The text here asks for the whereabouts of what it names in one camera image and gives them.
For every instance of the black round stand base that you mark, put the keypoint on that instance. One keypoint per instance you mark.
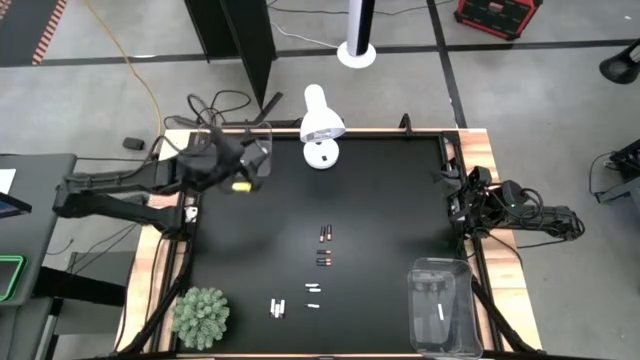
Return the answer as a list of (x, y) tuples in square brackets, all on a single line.
[(620, 67)]

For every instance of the black power adapter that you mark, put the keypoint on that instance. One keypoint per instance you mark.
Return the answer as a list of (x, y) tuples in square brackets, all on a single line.
[(134, 144)]

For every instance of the black table mat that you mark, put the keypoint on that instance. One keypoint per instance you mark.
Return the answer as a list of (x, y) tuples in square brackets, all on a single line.
[(380, 210)]

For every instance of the black equipment cart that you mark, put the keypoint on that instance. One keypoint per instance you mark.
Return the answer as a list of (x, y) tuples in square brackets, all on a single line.
[(627, 162)]

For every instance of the grey desk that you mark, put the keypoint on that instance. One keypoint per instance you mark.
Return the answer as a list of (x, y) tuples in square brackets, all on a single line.
[(45, 240)]

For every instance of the black orange striped mat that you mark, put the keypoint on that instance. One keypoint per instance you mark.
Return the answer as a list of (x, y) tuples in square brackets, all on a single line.
[(25, 30)]

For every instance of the dark tablet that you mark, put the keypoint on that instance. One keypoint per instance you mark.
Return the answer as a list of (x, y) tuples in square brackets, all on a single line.
[(12, 206)]

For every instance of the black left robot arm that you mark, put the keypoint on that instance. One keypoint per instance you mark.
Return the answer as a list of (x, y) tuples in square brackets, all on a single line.
[(115, 180)]

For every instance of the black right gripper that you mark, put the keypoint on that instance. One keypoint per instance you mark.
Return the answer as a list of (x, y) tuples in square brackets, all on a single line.
[(460, 197)]

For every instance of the black clamp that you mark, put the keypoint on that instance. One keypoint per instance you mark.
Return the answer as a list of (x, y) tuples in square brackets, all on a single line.
[(406, 125)]

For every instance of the black table frame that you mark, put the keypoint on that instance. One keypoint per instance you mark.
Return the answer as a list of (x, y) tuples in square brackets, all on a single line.
[(444, 150)]

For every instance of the white black pole stand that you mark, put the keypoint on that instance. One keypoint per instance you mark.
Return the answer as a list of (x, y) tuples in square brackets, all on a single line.
[(360, 25)]

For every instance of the silver Energizer battery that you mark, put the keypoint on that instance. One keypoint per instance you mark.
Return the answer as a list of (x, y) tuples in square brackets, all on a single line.
[(282, 308), (277, 310), (313, 290), (272, 308), (440, 311), (312, 285), (311, 305)]

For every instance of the green framed tray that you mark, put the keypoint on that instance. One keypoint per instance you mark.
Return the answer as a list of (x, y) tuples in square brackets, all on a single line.
[(10, 277)]

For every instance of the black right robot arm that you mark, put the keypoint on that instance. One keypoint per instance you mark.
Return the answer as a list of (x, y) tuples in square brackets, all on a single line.
[(545, 220)]

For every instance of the white desk lamp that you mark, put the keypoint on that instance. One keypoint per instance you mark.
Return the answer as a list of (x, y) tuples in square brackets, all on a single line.
[(320, 120)]

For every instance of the black partition panel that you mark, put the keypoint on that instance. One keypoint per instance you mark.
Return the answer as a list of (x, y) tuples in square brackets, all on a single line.
[(245, 40)]

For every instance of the white paper sheet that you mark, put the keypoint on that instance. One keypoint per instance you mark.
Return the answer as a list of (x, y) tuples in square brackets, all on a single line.
[(6, 181)]

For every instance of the low clear plastic bin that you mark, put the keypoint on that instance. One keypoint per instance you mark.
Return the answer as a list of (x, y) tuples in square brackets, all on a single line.
[(265, 137)]

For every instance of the yellow tape tag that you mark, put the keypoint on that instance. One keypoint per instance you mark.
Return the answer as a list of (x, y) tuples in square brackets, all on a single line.
[(241, 187)]

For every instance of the green artificial plant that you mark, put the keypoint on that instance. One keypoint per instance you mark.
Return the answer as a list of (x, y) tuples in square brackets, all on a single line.
[(200, 317)]

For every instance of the red black crate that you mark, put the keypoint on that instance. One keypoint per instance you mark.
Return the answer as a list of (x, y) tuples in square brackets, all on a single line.
[(495, 17)]

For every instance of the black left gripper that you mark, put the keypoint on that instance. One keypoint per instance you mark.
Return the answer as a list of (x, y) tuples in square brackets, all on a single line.
[(210, 162)]

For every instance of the tall clear plastic bin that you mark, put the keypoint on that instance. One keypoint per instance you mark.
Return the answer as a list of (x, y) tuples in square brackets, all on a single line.
[(425, 280)]

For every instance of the silver mounting plate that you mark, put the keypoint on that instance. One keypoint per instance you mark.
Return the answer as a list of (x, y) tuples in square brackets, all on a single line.
[(191, 215)]

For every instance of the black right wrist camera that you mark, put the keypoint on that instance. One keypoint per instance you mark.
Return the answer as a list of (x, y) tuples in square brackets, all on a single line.
[(480, 176)]

